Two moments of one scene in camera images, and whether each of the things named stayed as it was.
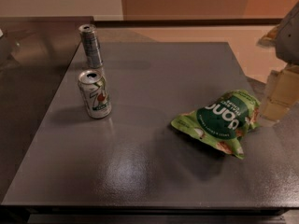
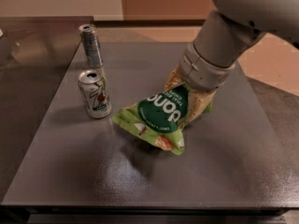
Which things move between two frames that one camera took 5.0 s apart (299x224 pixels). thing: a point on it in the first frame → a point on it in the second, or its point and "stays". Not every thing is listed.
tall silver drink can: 91,46 stays
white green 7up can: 95,93 stays
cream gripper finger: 282,92 → 197,102
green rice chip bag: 224,120 → 161,115
